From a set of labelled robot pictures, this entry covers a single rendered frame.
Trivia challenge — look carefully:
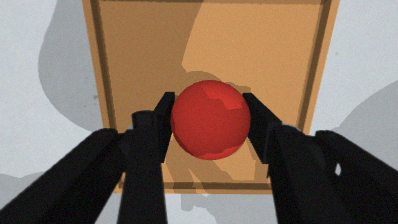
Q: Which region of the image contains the red ball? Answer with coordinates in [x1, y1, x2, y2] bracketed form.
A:
[170, 80, 251, 160]

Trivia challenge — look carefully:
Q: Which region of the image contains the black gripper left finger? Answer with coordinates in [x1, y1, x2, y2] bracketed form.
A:
[0, 92, 175, 224]

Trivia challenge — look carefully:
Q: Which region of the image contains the tan rectangular tray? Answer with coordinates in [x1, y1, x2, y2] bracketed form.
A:
[82, 0, 340, 195]

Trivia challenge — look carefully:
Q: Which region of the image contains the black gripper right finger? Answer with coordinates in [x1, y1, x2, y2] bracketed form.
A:
[242, 93, 398, 224]

